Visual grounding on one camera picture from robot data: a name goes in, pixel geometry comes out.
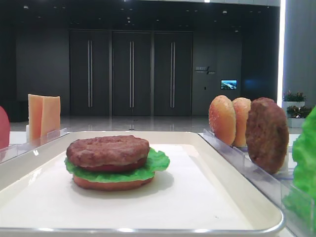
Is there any brown meat patty on stack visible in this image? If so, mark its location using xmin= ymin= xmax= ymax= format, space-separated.
xmin=66 ymin=135 xmax=150 ymax=167

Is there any white rectangular serving tray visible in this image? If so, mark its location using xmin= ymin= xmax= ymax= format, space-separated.
xmin=0 ymin=131 xmax=285 ymax=237

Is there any red tomato slice on stack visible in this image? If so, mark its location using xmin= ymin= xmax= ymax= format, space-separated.
xmin=82 ymin=158 xmax=147 ymax=173

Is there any bottom bun slice on stack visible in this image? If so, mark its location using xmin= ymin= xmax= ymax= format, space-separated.
xmin=73 ymin=175 xmax=153 ymax=191

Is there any left dark double door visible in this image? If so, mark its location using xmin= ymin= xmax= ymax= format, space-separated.
xmin=70 ymin=30 xmax=110 ymax=116

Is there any sesame bun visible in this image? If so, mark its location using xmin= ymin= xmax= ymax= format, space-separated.
xmin=233 ymin=97 xmax=251 ymax=147
xmin=208 ymin=95 xmax=236 ymax=146

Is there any right dark double door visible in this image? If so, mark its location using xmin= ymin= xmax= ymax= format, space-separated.
xmin=154 ymin=32 xmax=193 ymax=116

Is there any orange cheese slice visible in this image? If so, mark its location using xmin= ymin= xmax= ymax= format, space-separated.
xmin=28 ymin=94 xmax=43 ymax=141
xmin=41 ymin=96 xmax=61 ymax=137

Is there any sesame bun top rear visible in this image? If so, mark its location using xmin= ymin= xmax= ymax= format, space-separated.
xmin=233 ymin=97 xmax=251 ymax=147

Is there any left clear acrylic rail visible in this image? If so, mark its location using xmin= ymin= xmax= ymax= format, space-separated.
xmin=0 ymin=128 xmax=68 ymax=163

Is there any clear acrylic rail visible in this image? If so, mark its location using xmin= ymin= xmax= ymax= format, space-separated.
xmin=202 ymin=129 xmax=316 ymax=237
xmin=0 ymin=128 xmax=68 ymax=163

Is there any small wall display screen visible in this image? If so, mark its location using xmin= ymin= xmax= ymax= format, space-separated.
xmin=221 ymin=80 xmax=237 ymax=90

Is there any flower planter box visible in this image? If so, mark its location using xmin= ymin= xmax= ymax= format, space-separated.
xmin=282 ymin=91 xmax=306 ymax=110
xmin=287 ymin=106 xmax=313 ymax=128

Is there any middle dark double door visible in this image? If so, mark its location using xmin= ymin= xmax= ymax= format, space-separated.
xmin=113 ymin=32 xmax=151 ymax=116

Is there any dark double door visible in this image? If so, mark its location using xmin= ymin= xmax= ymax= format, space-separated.
xmin=113 ymin=32 xmax=151 ymax=116
xmin=70 ymin=30 xmax=110 ymax=116
xmin=154 ymin=32 xmax=193 ymax=116

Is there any sesame bun top front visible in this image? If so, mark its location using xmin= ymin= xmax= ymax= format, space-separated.
xmin=208 ymin=95 xmax=236 ymax=146

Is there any right clear acrylic rail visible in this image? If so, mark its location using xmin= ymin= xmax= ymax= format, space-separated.
xmin=202 ymin=129 xmax=316 ymax=237

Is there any lower flower planter box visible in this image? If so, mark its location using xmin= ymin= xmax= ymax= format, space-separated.
xmin=287 ymin=106 xmax=313 ymax=128

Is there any upper flower planter box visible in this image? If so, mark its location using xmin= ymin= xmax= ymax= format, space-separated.
xmin=282 ymin=91 xmax=306 ymax=110

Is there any standing red tomato slice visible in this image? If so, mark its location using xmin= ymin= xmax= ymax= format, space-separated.
xmin=0 ymin=107 xmax=10 ymax=149

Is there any standing orange cheese slice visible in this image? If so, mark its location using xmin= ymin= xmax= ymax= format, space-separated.
xmin=28 ymin=94 xmax=43 ymax=141

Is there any green lettuce leaf on stack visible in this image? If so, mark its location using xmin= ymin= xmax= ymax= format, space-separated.
xmin=64 ymin=148 xmax=170 ymax=183

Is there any standing brown meat patty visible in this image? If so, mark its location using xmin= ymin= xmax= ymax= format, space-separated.
xmin=245 ymin=97 xmax=289 ymax=174

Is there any standing green lettuce leaf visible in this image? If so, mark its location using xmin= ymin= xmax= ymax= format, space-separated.
xmin=283 ymin=108 xmax=316 ymax=229

